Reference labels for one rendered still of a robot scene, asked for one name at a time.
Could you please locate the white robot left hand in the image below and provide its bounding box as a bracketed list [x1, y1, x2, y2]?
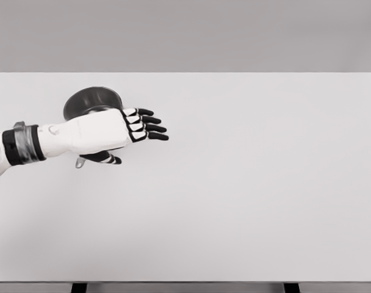
[77, 107, 170, 165]

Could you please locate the dark grey metal pot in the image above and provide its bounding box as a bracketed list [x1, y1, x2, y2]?
[63, 86, 123, 170]

